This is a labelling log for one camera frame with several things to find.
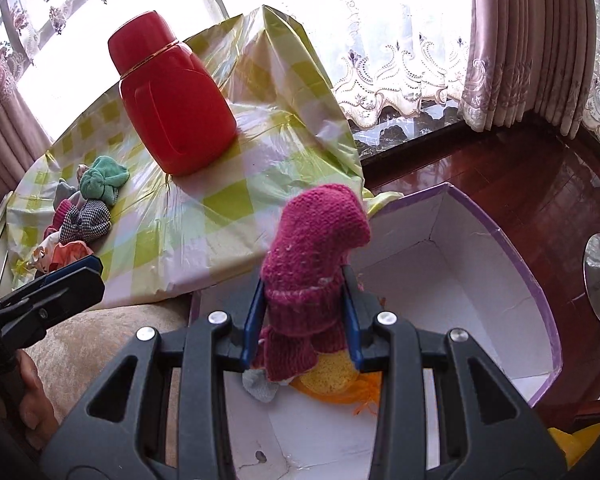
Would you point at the small floral cloth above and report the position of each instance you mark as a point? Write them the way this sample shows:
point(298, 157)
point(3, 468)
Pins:
point(83, 171)

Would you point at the person's left hand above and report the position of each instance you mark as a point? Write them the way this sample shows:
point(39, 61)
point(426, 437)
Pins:
point(30, 400)

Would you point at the green checked plastic tablecloth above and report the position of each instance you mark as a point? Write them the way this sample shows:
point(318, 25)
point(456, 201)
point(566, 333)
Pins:
point(205, 235)

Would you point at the red pink cloth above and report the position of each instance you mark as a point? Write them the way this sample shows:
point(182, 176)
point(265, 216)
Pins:
point(62, 212)

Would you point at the salmon pink cloth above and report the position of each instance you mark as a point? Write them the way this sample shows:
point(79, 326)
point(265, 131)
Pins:
point(70, 251)

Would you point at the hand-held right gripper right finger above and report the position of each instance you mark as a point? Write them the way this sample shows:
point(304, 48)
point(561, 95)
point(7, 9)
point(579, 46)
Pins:
point(352, 320)

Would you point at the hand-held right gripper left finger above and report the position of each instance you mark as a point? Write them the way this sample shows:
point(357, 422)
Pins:
point(252, 320)

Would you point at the yellow plastic bag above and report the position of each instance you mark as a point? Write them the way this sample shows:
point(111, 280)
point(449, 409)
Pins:
point(577, 445)

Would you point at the red thermos bottle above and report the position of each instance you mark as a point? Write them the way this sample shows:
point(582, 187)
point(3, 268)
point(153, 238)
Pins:
point(180, 110)

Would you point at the mint green cloth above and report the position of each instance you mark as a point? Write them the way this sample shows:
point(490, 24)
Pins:
point(102, 175)

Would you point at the yellow soft cloth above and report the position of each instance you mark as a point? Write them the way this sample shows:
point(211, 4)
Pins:
point(330, 375)

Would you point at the mauve patterned curtain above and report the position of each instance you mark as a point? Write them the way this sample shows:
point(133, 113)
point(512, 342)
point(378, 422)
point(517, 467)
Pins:
point(10, 125)
point(525, 45)

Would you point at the houndstooth check cloth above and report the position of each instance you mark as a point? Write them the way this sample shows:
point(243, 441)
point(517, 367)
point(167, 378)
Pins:
point(87, 220)

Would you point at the grey sock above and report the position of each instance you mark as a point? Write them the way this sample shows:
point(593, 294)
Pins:
point(260, 385)

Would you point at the dark marble window sill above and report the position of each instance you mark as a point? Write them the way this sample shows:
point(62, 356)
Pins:
point(405, 130)

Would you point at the magenta knitted sock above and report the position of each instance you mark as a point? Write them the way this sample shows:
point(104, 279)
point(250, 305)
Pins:
point(315, 250)

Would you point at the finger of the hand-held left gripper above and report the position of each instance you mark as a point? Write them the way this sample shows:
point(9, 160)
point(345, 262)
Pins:
point(75, 266)
point(55, 300)

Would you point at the grey cloth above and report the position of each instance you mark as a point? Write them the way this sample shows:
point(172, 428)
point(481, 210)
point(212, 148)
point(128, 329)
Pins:
point(65, 191)

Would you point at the white fruit print cloth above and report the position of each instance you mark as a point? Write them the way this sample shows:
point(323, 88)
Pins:
point(39, 259)

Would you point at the white cardboard box purple rim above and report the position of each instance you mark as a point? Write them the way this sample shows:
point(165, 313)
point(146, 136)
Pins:
point(455, 285)

